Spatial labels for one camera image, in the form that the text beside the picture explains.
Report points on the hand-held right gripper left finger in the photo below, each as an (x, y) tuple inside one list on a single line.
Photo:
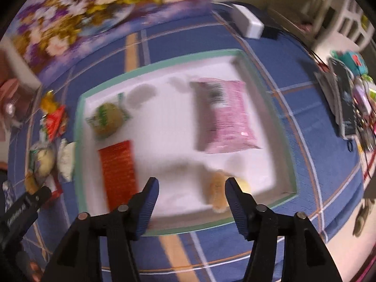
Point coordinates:
[(147, 211)]

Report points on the pink snack packet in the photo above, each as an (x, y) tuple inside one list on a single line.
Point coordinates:
[(227, 114)]

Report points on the blue plaid tablecloth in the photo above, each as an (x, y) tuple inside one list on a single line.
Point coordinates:
[(308, 164)]

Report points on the red crinkled snack packet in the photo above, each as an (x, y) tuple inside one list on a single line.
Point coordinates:
[(54, 122)]

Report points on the green round pastry packet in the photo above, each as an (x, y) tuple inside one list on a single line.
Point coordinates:
[(107, 120)]

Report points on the white shelf unit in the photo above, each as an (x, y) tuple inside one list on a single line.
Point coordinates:
[(349, 14)]

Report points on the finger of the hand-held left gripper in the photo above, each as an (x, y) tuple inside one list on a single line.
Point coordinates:
[(41, 195)]

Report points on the white rectangular box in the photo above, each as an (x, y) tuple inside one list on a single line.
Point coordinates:
[(246, 20)]

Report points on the white tray with green rim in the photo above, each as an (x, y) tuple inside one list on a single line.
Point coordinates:
[(176, 141)]

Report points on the pile of colourful trinkets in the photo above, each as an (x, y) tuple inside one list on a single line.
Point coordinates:
[(365, 105)]

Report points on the yellow bread packet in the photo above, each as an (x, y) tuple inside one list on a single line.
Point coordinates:
[(218, 194)]

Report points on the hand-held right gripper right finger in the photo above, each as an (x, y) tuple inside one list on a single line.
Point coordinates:
[(238, 211)]

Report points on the orange brown snack packet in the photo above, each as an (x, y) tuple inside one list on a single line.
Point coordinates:
[(30, 183)]

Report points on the white printed bag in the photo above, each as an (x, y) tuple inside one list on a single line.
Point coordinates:
[(10, 94)]

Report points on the yellow snack packet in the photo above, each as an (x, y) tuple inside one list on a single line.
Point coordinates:
[(48, 101)]

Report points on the teal pouch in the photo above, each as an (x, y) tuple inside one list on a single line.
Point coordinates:
[(351, 61)]

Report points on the floral painting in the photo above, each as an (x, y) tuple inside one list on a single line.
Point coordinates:
[(97, 8)]

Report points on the brown slipper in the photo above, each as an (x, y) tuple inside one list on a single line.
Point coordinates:
[(362, 218)]

